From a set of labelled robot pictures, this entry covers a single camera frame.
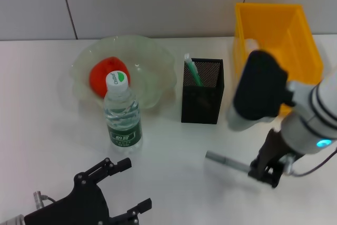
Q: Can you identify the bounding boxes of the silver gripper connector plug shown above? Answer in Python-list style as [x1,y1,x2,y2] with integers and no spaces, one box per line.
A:
[285,153,296,176]
[32,190,56,209]

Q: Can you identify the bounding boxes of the clear green-label water bottle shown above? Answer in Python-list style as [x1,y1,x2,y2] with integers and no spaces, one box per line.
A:
[103,70,144,155]

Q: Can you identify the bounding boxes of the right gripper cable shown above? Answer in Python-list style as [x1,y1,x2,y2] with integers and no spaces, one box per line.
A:
[293,148,337,178]

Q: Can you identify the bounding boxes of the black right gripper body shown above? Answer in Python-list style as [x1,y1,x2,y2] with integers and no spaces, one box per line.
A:
[255,126,293,174]

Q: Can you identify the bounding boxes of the yellow plastic bin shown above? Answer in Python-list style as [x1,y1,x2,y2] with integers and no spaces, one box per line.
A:
[232,2,324,117]

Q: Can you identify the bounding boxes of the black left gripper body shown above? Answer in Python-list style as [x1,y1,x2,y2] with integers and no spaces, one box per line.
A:
[23,172,111,225]

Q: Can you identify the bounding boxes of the white paper ball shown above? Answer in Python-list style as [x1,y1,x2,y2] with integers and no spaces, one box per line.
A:
[245,38,260,52]

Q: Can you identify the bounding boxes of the black mesh pen holder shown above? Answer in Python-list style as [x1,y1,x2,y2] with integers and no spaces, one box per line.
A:
[181,58,225,125]

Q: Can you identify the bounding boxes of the silver marker pen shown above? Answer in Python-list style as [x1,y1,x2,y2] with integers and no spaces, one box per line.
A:
[205,150,251,175]

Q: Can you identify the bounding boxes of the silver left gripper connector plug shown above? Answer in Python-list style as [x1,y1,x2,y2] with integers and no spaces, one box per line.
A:
[32,190,56,209]

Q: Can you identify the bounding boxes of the green glass fruit plate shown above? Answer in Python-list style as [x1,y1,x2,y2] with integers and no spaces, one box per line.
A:
[68,35,177,110]

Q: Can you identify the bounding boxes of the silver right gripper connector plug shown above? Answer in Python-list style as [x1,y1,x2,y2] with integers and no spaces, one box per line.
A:
[285,153,296,176]

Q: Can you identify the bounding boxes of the mint green pen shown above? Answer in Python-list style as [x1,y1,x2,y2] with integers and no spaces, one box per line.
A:
[184,53,204,87]

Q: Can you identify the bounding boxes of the orange fruit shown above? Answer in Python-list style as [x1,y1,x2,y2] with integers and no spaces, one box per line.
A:
[88,56,131,99]

